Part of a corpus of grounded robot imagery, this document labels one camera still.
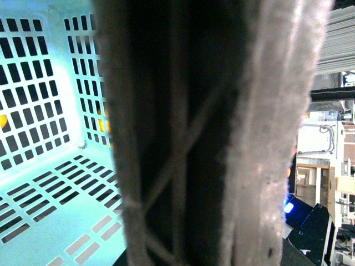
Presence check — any brown basket handle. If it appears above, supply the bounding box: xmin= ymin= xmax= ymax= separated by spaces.
xmin=93 ymin=1 xmax=334 ymax=265

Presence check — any light blue plastic basket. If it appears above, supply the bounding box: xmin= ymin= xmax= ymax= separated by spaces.
xmin=1 ymin=1 xmax=126 ymax=265

